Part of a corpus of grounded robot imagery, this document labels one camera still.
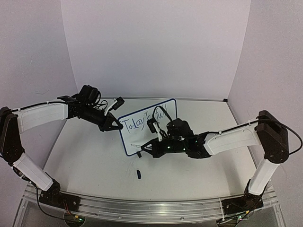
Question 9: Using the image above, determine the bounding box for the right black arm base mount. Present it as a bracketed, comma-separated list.
[222, 193, 263, 215]

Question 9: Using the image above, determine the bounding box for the right camera black cable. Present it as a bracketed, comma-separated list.
[153, 106, 173, 122]

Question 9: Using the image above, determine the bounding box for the blue framed whiteboard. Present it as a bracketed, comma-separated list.
[118, 98, 178, 156]

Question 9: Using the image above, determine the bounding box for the white whiteboard marker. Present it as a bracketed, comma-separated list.
[131, 144, 141, 149]

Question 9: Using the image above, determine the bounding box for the dark blue marker cap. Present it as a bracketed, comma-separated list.
[136, 170, 142, 179]

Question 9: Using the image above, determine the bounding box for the left base cable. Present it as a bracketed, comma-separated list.
[36, 193, 81, 223]

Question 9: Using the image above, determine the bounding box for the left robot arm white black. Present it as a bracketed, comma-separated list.
[0, 85, 125, 206]

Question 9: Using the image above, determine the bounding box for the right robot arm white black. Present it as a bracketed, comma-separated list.
[140, 110, 302, 196]

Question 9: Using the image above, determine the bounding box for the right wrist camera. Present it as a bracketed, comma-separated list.
[147, 118, 163, 142]

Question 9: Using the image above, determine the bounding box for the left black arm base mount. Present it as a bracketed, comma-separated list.
[38, 187, 80, 211]

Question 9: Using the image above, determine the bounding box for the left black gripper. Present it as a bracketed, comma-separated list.
[82, 104, 124, 132]

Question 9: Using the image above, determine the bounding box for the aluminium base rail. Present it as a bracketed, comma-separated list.
[22, 189, 279, 224]

